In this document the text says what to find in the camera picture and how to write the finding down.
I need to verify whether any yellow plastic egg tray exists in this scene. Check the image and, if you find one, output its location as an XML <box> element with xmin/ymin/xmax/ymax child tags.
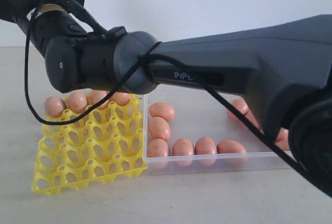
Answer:
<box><xmin>32</xmin><ymin>95</ymin><xmax>146</xmax><ymax>195</ymax></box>

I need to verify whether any brown egg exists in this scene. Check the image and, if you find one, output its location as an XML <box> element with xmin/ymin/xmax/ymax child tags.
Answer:
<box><xmin>67</xmin><ymin>91</ymin><xmax>88</xmax><ymax>113</ymax></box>
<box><xmin>45</xmin><ymin>96</ymin><xmax>66</xmax><ymax>118</ymax></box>
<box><xmin>148</xmin><ymin>117</ymin><xmax>171</xmax><ymax>141</ymax></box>
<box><xmin>275</xmin><ymin>128</ymin><xmax>290</xmax><ymax>151</ymax></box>
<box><xmin>245</xmin><ymin>110</ymin><xmax>261</xmax><ymax>130</ymax></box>
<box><xmin>147</xmin><ymin>138</ymin><xmax>170</xmax><ymax>170</ymax></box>
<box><xmin>228</xmin><ymin>98</ymin><xmax>250</xmax><ymax>121</ymax></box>
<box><xmin>195</xmin><ymin>137</ymin><xmax>217</xmax><ymax>166</ymax></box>
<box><xmin>172</xmin><ymin>138</ymin><xmax>195</xmax><ymax>167</ymax></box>
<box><xmin>149</xmin><ymin>102</ymin><xmax>175</xmax><ymax>121</ymax></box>
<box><xmin>217</xmin><ymin>139</ymin><xmax>247</xmax><ymax>165</ymax></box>
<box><xmin>90</xmin><ymin>90</ymin><xmax>109</xmax><ymax>109</ymax></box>
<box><xmin>110</xmin><ymin>92</ymin><xmax>131</xmax><ymax>106</ymax></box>

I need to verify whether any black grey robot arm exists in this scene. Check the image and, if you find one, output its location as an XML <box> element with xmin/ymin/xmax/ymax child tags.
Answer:
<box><xmin>1</xmin><ymin>0</ymin><xmax>331</xmax><ymax>195</ymax></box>

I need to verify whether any black cable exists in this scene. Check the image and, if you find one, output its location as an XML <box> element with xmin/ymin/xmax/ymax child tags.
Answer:
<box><xmin>24</xmin><ymin>0</ymin><xmax>332</xmax><ymax>199</ymax></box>

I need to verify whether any clear plastic box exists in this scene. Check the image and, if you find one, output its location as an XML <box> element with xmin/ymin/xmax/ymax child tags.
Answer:
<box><xmin>143</xmin><ymin>90</ymin><xmax>289</xmax><ymax>174</ymax></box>

